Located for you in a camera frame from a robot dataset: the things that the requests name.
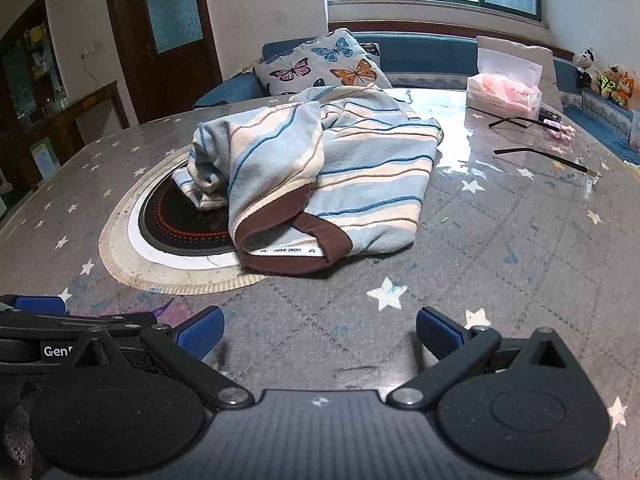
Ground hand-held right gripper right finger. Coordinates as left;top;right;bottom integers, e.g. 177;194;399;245
386;306;587;409

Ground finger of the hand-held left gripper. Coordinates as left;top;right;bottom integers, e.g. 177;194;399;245
0;294;68;317
0;311;157;344

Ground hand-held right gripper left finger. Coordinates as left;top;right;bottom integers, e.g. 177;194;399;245
57;305;254;409

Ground striped blue cream towel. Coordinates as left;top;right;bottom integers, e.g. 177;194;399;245
172;85;445;277

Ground round beige-rimmed mat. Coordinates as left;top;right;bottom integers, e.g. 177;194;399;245
99;144;273;297

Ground grey star tablecloth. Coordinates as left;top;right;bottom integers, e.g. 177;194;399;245
0;87;640;480

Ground black induction cooktop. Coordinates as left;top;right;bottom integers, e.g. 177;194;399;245
136;172;243;262

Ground green and white box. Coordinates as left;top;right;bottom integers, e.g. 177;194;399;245
30;137;62;173

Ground dark wooden shelf cabinet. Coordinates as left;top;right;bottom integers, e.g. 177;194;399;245
0;0;66;191

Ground black eyeglasses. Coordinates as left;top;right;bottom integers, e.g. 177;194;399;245
487;109;601;178

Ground dark wooden console table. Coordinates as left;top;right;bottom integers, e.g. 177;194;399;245
47;80;131;171

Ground pink tissue pack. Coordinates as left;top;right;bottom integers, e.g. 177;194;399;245
466;44;544;120

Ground dark wooden door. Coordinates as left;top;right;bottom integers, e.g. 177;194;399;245
101;0;223;125

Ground blue sofa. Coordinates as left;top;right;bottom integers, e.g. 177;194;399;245
192;34;640;166

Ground beige pillow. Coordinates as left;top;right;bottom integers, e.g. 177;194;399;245
475;35;565;113

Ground butterfly print pillow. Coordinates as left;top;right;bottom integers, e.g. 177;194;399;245
254;28;393;97

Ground yellow green plush toy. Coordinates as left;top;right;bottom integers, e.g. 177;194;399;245
595;65;623;101

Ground panda plush toy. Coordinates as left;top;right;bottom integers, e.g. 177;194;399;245
574;47;596;88

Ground orange plush toy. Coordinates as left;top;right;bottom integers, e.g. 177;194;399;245
615;71;637;108

